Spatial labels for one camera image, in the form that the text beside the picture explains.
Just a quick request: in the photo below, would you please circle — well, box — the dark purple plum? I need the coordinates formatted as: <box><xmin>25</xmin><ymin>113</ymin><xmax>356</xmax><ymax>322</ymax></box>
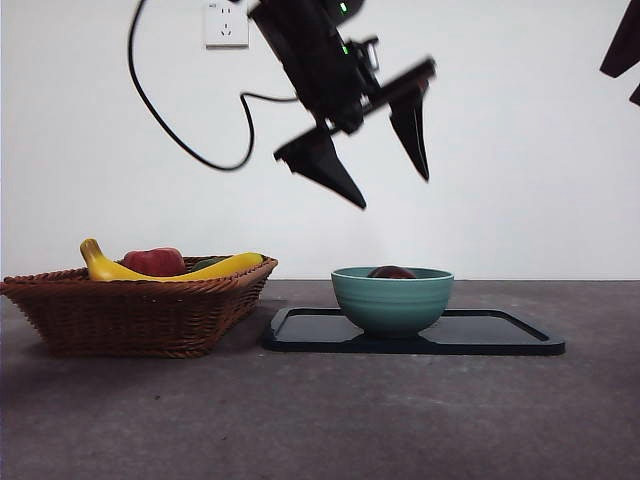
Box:
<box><xmin>366</xmin><ymin>265</ymin><xmax>418</xmax><ymax>280</ymax></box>

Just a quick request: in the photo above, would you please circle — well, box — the teal ribbed bowl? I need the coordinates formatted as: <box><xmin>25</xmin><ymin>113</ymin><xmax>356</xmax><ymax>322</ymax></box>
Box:
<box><xmin>331</xmin><ymin>266</ymin><xmax>455</xmax><ymax>340</ymax></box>

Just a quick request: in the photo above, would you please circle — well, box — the red apple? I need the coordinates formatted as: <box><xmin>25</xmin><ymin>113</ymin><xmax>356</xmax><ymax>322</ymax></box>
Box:
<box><xmin>122</xmin><ymin>247</ymin><xmax>185</xmax><ymax>276</ymax></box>

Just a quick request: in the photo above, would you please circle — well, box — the black rectangular tray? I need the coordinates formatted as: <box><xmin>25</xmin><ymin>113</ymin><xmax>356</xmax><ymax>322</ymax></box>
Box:
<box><xmin>263</xmin><ymin>306</ymin><xmax>567</xmax><ymax>356</ymax></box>

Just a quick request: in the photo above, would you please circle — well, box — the brown wicker basket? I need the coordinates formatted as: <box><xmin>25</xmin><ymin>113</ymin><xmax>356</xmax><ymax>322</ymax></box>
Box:
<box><xmin>0</xmin><ymin>254</ymin><xmax>279</xmax><ymax>359</ymax></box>

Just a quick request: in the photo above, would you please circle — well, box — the yellow banana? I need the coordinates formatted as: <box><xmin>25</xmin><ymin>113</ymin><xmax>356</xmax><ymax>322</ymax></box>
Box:
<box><xmin>79</xmin><ymin>238</ymin><xmax>265</xmax><ymax>283</ymax></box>

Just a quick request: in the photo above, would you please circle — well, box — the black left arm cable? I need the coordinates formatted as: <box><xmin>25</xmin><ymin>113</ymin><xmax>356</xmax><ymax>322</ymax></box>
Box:
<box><xmin>127</xmin><ymin>0</ymin><xmax>301</xmax><ymax>173</ymax></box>

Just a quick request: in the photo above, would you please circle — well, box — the white wall socket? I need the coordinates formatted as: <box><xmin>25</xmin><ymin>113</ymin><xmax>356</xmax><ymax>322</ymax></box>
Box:
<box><xmin>204</xmin><ymin>0</ymin><xmax>250</xmax><ymax>50</ymax></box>

